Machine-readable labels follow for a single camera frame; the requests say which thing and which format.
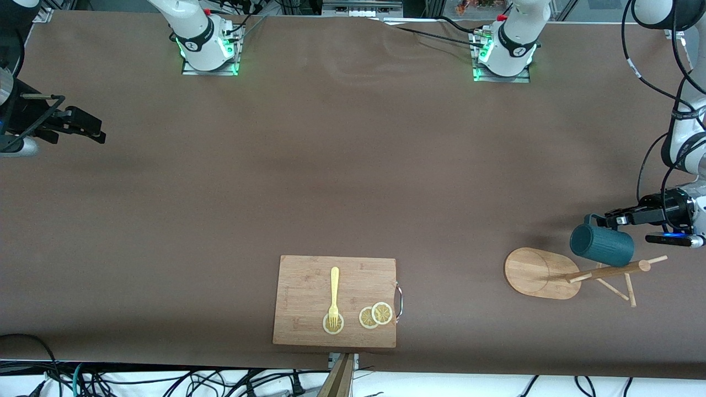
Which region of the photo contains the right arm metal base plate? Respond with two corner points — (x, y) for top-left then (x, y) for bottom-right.
(182, 25), (242, 77)

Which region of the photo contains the white power strip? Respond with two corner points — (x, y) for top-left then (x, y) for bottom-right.
(323, 0), (403, 17)

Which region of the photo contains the bamboo cutting board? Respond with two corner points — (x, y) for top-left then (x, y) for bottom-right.
(272, 255), (404, 349)

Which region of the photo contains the brown table cover cloth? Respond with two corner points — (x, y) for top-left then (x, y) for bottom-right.
(0, 10), (706, 380)

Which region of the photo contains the black base cable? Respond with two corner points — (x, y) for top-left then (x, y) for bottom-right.
(386, 22), (486, 50)

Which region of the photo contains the wooden cup rack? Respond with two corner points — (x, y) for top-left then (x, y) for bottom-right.
(504, 247), (668, 308)

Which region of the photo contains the yellow plastic fork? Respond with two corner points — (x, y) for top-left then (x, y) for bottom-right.
(328, 267), (340, 329)

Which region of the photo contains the teal cup with yellow inside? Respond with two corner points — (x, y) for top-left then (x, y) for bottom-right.
(569, 213), (635, 268)

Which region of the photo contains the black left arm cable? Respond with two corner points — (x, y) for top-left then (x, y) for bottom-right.
(622, 0), (706, 221)

